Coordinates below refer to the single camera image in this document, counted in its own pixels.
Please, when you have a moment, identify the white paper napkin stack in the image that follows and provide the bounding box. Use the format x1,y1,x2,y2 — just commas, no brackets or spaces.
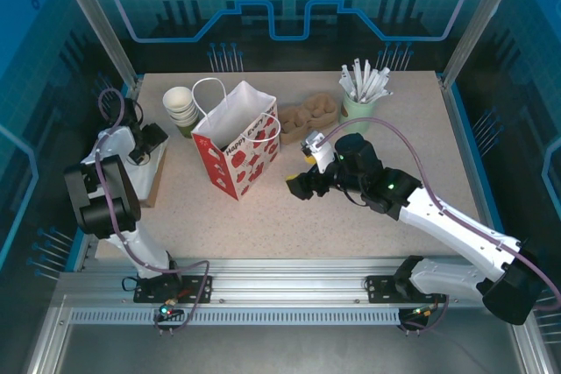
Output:
125,131,170,205

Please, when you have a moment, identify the red white paper bag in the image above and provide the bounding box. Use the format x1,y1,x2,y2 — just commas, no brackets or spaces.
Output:
190,77,281,202

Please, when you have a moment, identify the small connector board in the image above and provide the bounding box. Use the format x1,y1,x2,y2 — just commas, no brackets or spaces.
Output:
155,301,185,321
405,303,439,321

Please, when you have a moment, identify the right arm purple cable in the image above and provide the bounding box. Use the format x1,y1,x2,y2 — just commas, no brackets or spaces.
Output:
319,117,561,335

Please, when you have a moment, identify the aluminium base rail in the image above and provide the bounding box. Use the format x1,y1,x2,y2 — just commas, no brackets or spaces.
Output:
56,258,527,309

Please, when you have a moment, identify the aluminium table side rail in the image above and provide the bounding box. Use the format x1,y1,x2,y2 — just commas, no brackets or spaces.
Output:
442,78,505,239
65,78,144,274

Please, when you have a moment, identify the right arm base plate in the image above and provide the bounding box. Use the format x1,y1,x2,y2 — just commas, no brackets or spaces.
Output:
365,274,444,305

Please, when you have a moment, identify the aluminium frame post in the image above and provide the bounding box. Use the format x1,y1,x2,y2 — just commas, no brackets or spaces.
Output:
440,0,529,88
48,0,144,88

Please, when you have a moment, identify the slotted cable duct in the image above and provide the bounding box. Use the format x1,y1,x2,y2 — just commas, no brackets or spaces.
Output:
68,307,402,328

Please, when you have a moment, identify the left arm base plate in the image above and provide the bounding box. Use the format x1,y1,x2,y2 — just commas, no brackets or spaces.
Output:
132,274,215,305

